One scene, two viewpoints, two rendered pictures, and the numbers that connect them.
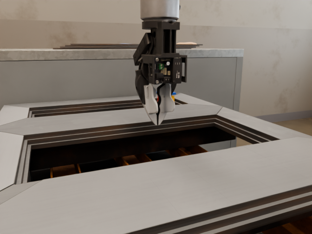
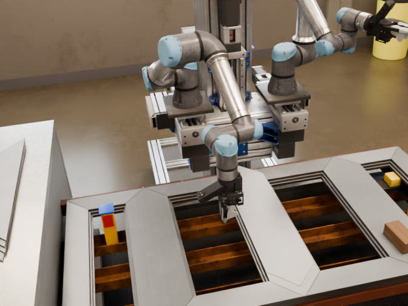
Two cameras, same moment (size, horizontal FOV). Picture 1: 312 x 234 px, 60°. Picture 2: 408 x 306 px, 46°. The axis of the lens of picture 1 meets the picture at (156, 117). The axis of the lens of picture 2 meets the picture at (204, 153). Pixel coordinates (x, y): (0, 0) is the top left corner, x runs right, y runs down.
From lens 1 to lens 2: 1.75 m
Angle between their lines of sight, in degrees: 73
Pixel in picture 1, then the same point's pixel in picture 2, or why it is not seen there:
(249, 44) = not seen: outside the picture
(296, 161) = (255, 191)
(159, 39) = (240, 184)
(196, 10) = not seen: outside the picture
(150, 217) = (296, 238)
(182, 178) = (269, 227)
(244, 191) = (280, 214)
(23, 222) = (299, 270)
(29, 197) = (282, 272)
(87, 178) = (266, 257)
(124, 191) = (278, 244)
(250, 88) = not seen: outside the picture
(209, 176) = (267, 220)
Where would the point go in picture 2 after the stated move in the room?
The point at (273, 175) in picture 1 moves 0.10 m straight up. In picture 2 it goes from (268, 202) to (268, 183)
